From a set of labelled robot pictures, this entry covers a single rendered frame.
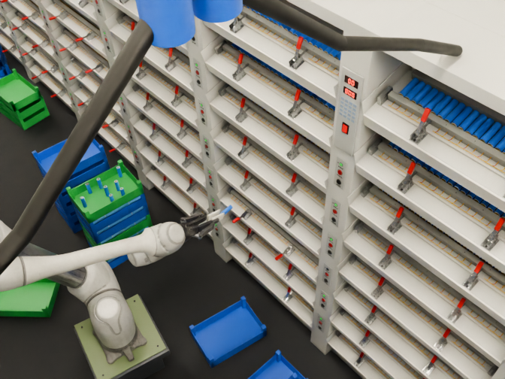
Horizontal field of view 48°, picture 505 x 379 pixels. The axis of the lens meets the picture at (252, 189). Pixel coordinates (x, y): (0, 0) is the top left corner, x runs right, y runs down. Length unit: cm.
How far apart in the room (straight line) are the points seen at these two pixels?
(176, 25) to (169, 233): 138
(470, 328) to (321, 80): 86
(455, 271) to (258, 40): 90
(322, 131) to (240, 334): 130
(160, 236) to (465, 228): 100
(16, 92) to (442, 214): 307
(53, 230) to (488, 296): 235
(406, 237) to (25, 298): 200
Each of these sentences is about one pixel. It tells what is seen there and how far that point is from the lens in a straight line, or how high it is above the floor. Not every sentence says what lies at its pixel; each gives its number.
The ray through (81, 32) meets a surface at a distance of 305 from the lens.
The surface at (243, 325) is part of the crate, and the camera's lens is 277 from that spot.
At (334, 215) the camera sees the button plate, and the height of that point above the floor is 98.
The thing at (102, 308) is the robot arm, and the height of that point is 49.
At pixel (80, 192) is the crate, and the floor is 41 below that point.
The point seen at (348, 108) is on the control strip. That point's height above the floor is 144.
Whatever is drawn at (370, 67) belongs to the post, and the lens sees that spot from 146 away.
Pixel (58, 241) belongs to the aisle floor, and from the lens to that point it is 325.
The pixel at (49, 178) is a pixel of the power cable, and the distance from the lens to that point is 68.
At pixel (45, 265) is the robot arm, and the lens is 202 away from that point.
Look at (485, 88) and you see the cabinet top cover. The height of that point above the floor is 169.
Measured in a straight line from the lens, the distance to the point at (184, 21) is 65.
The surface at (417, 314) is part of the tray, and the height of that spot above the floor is 71.
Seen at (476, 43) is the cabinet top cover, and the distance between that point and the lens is 142.
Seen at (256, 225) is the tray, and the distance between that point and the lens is 245.
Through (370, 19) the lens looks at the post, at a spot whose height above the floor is 169.
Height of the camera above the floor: 244
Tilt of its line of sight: 48 degrees down
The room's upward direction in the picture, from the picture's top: 2 degrees counter-clockwise
